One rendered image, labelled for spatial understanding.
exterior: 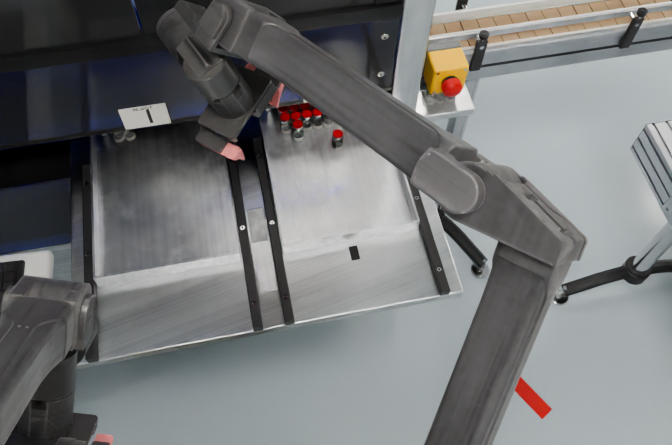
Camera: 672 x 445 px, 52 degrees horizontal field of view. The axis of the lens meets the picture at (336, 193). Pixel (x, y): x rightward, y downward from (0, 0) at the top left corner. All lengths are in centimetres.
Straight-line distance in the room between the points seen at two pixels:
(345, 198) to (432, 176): 72
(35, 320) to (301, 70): 37
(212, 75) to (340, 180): 56
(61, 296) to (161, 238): 59
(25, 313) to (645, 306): 201
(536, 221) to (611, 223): 191
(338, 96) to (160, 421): 154
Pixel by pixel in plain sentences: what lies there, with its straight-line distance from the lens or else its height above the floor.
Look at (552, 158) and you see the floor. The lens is 259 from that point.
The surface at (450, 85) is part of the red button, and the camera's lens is 136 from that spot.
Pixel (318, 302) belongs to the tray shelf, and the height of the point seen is 88.
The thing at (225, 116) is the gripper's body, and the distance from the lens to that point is 95.
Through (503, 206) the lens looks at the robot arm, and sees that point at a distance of 62.
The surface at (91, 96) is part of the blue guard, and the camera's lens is 128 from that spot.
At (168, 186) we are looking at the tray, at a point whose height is 88.
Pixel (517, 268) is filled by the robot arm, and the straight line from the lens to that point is 63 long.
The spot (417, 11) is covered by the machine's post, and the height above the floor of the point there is 119.
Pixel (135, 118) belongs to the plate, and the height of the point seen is 102.
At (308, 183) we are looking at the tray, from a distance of 136.
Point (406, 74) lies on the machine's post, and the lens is 134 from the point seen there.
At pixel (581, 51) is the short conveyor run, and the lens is 168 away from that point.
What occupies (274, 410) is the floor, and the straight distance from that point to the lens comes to 210.
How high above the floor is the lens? 203
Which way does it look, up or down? 59 degrees down
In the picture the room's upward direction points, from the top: 2 degrees clockwise
